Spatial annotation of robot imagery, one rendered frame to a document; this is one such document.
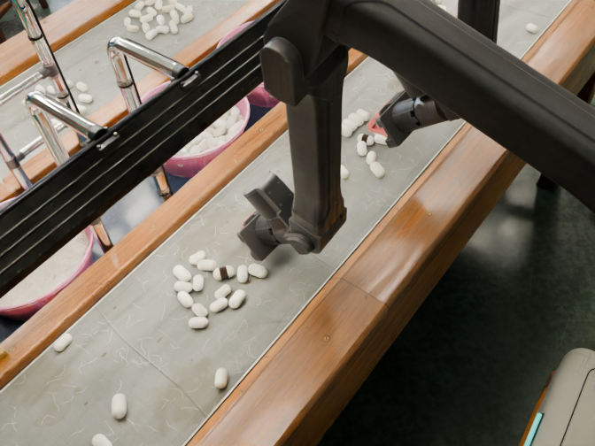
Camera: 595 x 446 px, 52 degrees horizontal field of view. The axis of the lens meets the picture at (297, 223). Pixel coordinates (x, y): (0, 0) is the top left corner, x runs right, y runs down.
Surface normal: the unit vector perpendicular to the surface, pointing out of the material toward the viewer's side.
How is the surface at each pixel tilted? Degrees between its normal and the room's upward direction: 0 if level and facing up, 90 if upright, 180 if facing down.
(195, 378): 0
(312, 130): 97
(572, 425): 0
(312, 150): 97
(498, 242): 0
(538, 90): 19
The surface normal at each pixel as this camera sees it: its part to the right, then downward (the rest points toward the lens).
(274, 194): 0.44, -0.07
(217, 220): -0.07, -0.63
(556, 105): 0.11, -0.38
